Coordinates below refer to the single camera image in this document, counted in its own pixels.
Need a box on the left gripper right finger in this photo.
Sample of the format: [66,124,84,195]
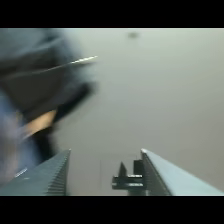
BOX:
[139,148,224,197]

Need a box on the blue garment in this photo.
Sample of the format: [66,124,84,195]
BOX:
[0,89,56,186]

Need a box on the brown clothes hanger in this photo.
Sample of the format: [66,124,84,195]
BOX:
[20,109,58,139]

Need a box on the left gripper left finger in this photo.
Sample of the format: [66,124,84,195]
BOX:
[0,148,72,197]

